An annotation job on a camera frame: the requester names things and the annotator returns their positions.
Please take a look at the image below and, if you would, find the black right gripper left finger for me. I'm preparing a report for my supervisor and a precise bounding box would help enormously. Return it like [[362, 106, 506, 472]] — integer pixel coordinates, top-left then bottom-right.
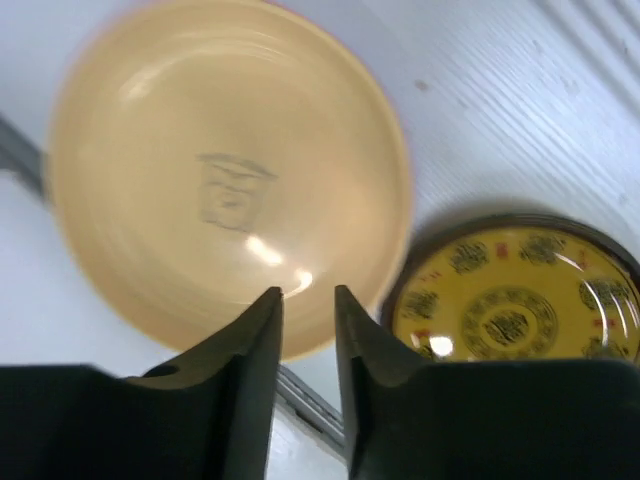
[[1, 287, 283, 479]]

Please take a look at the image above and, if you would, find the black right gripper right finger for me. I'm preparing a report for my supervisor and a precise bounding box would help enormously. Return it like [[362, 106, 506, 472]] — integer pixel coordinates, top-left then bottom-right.
[[335, 286, 639, 479]]

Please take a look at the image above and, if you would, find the yellow plate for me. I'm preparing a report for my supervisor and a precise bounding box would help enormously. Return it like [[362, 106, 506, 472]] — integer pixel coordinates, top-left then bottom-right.
[[46, 1, 413, 360]]

